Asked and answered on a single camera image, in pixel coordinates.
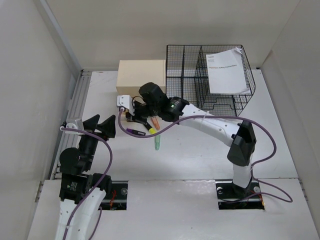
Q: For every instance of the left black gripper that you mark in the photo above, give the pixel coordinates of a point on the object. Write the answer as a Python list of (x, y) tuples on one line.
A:
[(106, 128)]

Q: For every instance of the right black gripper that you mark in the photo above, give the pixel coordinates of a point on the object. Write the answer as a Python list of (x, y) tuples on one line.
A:
[(136, 118)]

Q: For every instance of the white instruction booklet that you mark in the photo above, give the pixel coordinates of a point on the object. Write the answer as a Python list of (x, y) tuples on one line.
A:
[(226, 75)]

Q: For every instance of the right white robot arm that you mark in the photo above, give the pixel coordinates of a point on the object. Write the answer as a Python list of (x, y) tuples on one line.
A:
[(239, 137)]

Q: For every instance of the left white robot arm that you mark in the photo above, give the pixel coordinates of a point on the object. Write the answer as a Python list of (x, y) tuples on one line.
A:
[(81, 194)]

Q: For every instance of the orange highlighter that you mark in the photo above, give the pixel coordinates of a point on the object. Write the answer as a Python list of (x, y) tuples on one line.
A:
[(155, 123)]

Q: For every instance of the yellow black highlighter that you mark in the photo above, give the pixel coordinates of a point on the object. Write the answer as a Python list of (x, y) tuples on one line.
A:
[(150, 129)]

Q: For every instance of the purple black highlighter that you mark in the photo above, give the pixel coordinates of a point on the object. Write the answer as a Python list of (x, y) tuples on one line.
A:
[(135, 132)]

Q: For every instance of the green highlighter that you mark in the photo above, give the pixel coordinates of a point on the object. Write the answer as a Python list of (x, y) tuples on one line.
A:
[(157, 142)]

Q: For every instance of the beige wooden drawer cabinet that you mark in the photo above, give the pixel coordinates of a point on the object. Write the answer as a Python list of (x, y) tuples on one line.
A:
[(132, 74)]

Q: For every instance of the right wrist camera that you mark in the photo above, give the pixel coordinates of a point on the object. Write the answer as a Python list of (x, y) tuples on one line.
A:
[(126, 102)]

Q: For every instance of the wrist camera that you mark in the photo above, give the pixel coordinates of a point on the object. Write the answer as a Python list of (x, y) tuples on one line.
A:
[(126, 102), (72, 126)]

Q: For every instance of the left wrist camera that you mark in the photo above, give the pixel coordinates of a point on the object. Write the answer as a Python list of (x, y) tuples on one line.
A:
[(72, 126)]

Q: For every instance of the aluminium rail left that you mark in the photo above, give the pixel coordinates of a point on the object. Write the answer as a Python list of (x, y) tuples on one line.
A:
[(74, 108)]

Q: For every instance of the black wire mesh organizer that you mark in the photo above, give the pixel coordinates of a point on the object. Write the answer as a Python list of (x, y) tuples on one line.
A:
[(187, 78)]

